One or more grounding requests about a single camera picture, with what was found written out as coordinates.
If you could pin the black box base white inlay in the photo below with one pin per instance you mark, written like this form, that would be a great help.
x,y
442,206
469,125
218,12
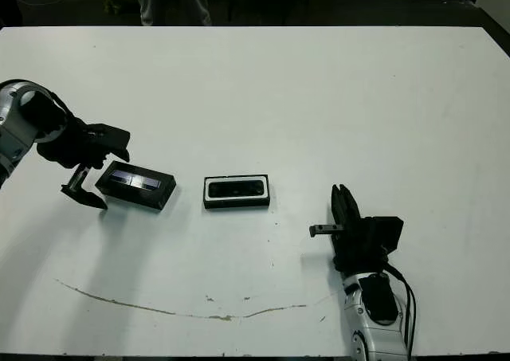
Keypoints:
x,y
239,204

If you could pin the black box lid blue label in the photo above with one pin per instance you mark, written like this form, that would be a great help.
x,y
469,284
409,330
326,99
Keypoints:
x,y
131,197

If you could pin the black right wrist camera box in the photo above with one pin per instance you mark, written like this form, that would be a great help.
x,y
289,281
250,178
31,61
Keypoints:
x,y
388,233

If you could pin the slim black camera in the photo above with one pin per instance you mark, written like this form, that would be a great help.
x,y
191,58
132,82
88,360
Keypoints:
x,y
235,189

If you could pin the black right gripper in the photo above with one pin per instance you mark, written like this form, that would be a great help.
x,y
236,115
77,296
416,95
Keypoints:
x,y
354,249

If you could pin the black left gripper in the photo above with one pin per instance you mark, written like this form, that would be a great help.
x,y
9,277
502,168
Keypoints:
x,y
71,150

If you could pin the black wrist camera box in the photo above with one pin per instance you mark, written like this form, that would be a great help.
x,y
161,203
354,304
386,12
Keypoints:
x,y
388,233
107,138

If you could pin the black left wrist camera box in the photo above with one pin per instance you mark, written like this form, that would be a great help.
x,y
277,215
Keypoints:
x,y
107,138

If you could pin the person legs grey trousers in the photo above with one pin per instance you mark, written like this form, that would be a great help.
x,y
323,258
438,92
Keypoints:
x,y
173,0

